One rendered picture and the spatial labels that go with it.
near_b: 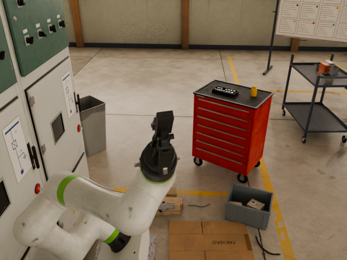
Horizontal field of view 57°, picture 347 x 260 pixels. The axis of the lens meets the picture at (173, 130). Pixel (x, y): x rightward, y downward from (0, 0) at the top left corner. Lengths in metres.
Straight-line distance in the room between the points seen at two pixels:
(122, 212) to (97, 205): 0.13
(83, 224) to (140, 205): 0.73
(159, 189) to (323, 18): 6.13
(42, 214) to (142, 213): 0.45
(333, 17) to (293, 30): 0.72
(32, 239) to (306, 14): 6.26
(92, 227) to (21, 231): 0.44
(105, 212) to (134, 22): 7.91
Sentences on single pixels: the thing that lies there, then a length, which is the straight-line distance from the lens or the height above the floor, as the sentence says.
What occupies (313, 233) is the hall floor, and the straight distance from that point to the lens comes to 3.24.
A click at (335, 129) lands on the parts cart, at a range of 4.65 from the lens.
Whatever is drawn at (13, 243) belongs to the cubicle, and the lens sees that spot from 1.81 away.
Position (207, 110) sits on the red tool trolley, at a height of 0.78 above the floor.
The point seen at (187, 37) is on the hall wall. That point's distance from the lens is 8.49.
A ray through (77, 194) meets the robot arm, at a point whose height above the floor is 1.53.
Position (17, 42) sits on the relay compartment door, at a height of 1.82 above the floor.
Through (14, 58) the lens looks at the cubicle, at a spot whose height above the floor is 1.75.
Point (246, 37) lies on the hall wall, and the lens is 8.68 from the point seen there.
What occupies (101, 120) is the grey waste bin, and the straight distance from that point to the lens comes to 3.93.
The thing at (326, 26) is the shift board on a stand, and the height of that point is 1.02.
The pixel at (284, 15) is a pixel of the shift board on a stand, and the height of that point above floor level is 1.15.
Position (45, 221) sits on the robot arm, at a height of 1.40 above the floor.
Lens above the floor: 2.19
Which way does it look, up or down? 29 degrees down
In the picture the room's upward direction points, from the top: straight up
